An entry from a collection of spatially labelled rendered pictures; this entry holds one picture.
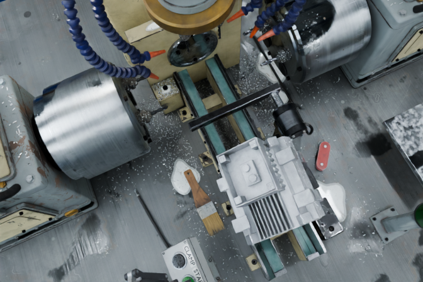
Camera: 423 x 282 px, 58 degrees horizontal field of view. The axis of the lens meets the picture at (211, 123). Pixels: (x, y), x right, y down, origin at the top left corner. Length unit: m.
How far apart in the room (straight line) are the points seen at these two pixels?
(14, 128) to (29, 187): 0.14
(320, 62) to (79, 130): 0.59
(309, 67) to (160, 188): 0.55
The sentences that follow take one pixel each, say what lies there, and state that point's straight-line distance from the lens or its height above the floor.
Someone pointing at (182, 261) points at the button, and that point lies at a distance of 0.86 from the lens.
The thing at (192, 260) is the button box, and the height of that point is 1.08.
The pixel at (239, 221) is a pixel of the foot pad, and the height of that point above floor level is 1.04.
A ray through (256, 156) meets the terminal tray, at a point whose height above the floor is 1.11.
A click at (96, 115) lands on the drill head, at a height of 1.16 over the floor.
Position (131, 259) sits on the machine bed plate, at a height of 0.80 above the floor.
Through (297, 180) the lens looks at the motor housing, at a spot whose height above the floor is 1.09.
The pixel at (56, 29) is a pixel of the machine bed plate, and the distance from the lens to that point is 1.48.
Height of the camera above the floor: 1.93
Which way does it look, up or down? 71 degrees down
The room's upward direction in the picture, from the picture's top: 9 degrees counter-clockwise
